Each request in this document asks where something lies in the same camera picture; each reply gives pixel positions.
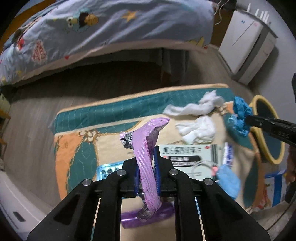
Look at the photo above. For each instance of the blue cartoon bed quilt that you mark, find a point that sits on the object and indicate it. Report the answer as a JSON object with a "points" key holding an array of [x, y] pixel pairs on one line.
{"points": [[69, 31]]}

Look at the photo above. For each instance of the blue yellow cardboard box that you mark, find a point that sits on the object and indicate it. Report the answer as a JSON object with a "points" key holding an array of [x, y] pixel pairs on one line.
{"points": [[275, 188]]}

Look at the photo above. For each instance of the white tissue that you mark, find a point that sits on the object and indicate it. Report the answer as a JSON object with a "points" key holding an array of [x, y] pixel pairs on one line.
{"points": [[206, 104], [200, 131]]}

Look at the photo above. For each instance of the white medicine box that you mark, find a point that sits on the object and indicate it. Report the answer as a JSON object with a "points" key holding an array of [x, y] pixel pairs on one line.
{"points": [[197, 161]]}

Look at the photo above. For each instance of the person's right hand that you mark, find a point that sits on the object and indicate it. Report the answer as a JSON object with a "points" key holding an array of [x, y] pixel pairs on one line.
{"points": [[291, 165]]}

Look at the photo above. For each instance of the yellow teal trash bin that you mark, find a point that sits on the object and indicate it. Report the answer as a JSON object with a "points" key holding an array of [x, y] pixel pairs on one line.
{"points": [[270, 147]]}

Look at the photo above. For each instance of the blue pill blister pack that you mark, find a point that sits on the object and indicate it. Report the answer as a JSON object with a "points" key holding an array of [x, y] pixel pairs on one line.
{"points": [[104, 170]]}

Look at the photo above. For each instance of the wooden headboard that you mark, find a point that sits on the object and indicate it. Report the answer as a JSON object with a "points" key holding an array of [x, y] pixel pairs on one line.
{"points": [[30, 8]]}

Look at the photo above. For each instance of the teal orange patterned rug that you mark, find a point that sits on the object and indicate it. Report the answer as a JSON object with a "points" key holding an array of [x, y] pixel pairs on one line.
{"points": [[89, 136]]}

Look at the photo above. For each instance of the purple foil wrapper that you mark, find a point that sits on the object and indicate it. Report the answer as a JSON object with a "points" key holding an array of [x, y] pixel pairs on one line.
{"points": [[142, 141]]}

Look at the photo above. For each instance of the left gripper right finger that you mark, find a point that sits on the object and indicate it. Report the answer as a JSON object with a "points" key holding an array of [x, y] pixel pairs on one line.
{"points": [[162, 166]]}

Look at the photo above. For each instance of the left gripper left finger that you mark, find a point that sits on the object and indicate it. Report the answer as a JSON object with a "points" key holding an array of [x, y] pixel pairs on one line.
{"points": [[131, 180]]}

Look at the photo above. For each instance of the wooden cabinet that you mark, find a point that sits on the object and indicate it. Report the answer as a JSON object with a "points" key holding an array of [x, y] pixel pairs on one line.
{"points": [[223, 11]]}

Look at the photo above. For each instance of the purple plastic bottle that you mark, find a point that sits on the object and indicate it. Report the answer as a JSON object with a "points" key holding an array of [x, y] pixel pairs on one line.
{"points": [[161, 211]]}

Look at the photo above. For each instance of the light blue face mask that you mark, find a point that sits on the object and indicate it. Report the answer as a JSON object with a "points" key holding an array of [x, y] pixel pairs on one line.
{"points": [[228, 181]]}

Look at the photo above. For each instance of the white air purifier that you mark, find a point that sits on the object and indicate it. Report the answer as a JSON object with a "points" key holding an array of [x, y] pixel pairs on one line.
{"points": [[247, 44]]}

